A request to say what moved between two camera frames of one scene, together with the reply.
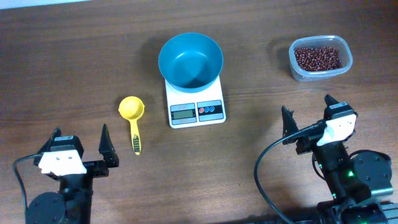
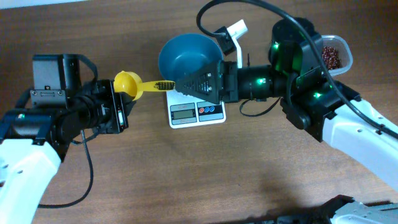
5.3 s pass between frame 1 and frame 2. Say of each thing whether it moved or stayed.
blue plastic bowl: stayed
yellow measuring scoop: moved
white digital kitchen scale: stayed
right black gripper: moved
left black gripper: moved
